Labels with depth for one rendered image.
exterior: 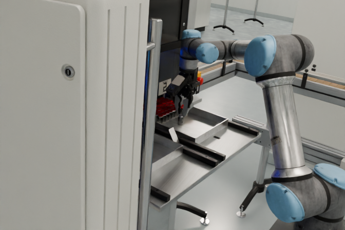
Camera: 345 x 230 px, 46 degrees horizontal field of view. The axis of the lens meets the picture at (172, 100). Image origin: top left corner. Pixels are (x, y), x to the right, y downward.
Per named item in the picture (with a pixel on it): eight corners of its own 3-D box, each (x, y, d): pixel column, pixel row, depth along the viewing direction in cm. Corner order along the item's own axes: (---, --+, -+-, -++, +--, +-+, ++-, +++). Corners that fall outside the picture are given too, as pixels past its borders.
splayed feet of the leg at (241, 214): (233, 214, 262) (236, 196, 257) (266, 183, 300) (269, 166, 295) (244, 220, 258) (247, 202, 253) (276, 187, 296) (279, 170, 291)
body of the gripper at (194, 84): (199, 94, 173) (202, 67, 169) (188, 99, 167) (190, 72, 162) (184, 90, 177) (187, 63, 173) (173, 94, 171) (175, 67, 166)
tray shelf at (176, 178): (56, 155, 147) (56, 151, 146) (171, 104, 200) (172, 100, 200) (160, 212, 122) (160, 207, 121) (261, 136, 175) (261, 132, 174)
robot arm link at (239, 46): (333, 33, 123) (236, 34, 166) (306, 34, 118) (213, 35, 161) (331, 71, 125) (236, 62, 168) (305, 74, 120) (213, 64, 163)
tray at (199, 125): (129, 119, 176) (129, 112, 175) (166, 103, 196) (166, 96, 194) (194, 146, 158) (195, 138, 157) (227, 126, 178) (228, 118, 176)
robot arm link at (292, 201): (334, 216, 116) (302, 29, 119) (294, 229, 109) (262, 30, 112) (304, 211, 126) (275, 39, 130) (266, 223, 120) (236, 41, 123)
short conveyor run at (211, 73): (171, 106, 203) (173, 76, 197) (147, 97, 211) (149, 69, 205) (236, 77, 255) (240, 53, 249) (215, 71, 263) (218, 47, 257)
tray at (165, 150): (66, 146, 150) (66, 137, 149) (116, 125, 170) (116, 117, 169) (136, 181, 132) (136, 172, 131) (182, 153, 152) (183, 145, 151)
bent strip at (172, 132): (167, 142, 159) (168, 129, 157) (171, 140, 161) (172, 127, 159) (196, 155, 151) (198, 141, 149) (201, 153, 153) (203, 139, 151)
